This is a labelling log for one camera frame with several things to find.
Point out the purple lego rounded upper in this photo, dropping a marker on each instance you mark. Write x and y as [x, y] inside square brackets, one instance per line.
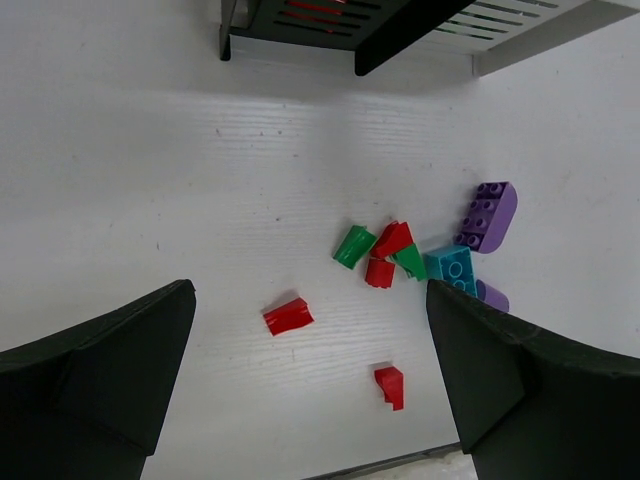
[488, 217]

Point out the purple lego brick lower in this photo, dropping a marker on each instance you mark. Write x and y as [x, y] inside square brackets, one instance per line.
[492, 296]

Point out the red lego piece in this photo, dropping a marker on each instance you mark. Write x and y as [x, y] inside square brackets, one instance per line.
[325, 18]

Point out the red lego slope lower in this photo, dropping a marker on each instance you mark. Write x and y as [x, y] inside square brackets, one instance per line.
[390, 380]

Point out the green lego small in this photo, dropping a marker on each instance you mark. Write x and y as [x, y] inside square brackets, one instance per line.
[356, 244]

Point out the red lego brick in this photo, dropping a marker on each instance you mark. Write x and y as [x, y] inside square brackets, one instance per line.
[290, 316]

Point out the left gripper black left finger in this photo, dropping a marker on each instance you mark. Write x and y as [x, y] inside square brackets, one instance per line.
[90, 401]

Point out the green lego slope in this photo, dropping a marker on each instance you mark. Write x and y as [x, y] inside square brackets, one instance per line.
[410, 260]

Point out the teal lego plate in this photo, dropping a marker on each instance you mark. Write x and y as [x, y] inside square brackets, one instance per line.
[452, 264]

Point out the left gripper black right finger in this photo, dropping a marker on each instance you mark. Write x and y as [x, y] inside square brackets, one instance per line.
[529, 403]

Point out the black slotted container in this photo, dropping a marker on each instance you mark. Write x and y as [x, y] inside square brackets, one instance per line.
[374, 31]

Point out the white slotted container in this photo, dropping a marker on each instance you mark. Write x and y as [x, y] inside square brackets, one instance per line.
[499, 34]

